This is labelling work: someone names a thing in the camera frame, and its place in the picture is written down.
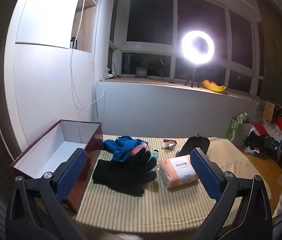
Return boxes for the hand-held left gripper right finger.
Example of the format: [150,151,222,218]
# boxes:
[188,148,273,240]

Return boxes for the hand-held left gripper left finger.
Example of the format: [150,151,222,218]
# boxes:
[5,148,88,240]

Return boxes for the dark red cardboard box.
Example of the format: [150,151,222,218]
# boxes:
[10,120,104,214]

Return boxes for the pink tissue pack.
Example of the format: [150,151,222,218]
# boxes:
[158,155,201,190]

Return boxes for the black soft pouch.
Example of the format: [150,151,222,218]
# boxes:
[175,135,210,158]

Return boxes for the black knit glove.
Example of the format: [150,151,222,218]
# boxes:
[121,147,158,180]
[93,159,145,197]

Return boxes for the pale blue cream tube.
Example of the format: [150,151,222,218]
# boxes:
[150,149,159,172]

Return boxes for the red and white snack packet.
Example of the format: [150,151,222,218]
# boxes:
[161,139,178,150]

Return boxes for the green and white shopping bag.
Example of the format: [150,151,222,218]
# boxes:
[225,114,249,145]

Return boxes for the blue fleece cloth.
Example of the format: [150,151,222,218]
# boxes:
[103,136,148,164]

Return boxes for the dark clutter pile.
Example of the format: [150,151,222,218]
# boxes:
[244,122,282,160]

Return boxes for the clear plastic bag red print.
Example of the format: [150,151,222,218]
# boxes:
[130,142,149,158]

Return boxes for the striped yellow table cloth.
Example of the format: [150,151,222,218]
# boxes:
[75,135,273,233]

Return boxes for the yellow fruit bowl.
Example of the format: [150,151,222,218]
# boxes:
[202,80,227,92]

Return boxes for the brown cardboard box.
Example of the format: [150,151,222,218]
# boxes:
[262,101,279,123]

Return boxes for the white power strip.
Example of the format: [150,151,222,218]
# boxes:
[106,66,121,79]

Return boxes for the wooden window sill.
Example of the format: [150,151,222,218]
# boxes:
[105,76,259,100]

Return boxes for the small leafy potted plant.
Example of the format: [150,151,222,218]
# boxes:
[148,66,164,78]

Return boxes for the potted plant in grey pot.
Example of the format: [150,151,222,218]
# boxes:
[135,57,151,78]

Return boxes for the dark olive curtain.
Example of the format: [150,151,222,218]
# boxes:
[256,0,282,108]

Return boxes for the white framed window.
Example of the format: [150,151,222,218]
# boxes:
[108,0,265,98]

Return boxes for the ring light on tripod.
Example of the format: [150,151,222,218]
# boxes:
[181,30,215,88]

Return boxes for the white hanging cable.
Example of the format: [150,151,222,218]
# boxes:
[69,0,106,108]

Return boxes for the wooden wall shelf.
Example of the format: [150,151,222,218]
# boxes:
[69,0,99,54]

